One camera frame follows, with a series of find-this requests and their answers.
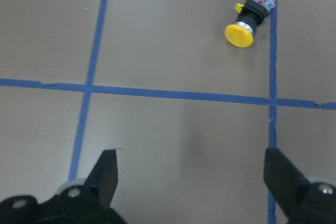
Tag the yellow push button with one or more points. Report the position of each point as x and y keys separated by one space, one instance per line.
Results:
x=251 y=14

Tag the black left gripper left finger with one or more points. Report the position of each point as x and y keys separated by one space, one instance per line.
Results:
x=103 y=178

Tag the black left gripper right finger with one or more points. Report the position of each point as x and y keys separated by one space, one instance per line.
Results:
x=285 y=182

